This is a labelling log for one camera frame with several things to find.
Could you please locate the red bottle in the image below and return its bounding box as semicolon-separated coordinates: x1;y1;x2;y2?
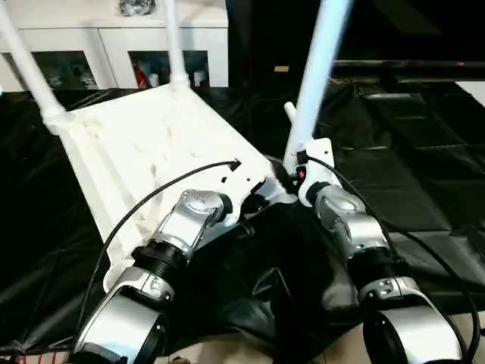
134;60;149;88

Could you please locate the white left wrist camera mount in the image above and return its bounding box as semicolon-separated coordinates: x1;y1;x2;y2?
217;158;266;228

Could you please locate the white cabinet with glass doors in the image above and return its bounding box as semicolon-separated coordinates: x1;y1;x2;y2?
0;0;229;91

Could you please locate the white plastic table leg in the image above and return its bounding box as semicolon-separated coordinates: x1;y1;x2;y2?
283;0;356;174
162;0;190;93
283;101;300;132
0;3;75;136

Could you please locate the white flat panel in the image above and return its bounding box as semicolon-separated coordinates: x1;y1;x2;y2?
456;81;485;107

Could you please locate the grey metal bar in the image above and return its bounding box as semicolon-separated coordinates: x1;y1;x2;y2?
333;59;485;71

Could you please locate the large black case yellow label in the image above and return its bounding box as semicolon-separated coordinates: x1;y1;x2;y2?
227;0;334;88

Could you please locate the black mat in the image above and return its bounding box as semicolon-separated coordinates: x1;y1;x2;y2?
0;77;485;353

